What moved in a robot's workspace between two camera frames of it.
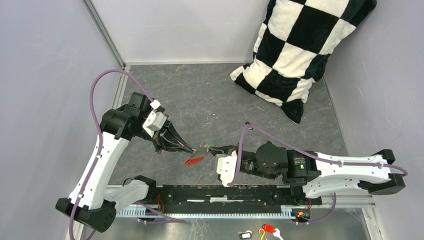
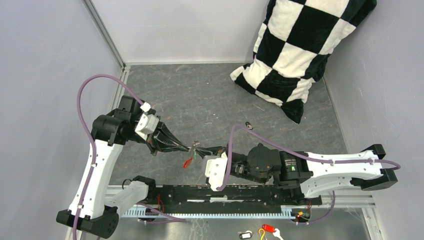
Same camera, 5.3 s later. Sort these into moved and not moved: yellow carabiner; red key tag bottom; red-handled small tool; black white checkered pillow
Moved: red-handled small tool
Not moved: red key tag bottom; black white checkered pillow; yellow carabiner
